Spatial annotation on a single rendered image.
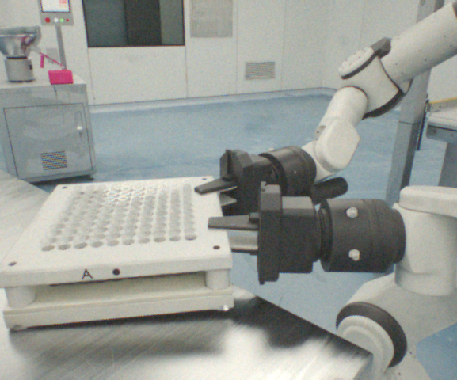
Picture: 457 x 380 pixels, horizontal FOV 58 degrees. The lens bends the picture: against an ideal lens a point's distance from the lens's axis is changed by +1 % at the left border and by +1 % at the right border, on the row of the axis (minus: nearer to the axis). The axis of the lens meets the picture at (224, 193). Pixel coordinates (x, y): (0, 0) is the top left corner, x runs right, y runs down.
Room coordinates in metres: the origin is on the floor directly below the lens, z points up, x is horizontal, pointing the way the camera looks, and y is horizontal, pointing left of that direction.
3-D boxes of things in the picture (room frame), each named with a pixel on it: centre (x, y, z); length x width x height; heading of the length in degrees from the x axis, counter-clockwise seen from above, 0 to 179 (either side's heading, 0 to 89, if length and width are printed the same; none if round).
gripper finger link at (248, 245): (0.43, -0.01, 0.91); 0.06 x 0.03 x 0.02; 88
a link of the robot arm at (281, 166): (0.61, -0.06, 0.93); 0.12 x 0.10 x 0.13; 128
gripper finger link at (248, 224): (0.43, -0.01, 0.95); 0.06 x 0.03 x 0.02; 88
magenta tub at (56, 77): (3.04, 1.18, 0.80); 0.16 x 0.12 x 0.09; 115
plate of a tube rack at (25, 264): (0.48, 0.13, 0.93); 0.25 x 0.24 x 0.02; 6
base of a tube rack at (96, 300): (0.48, 0.12, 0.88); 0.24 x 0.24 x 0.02; 6
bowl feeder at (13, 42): (3.18, 1.46, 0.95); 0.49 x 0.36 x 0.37; 115
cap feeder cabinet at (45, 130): (3.15, 1.40, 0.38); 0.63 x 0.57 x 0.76; 115
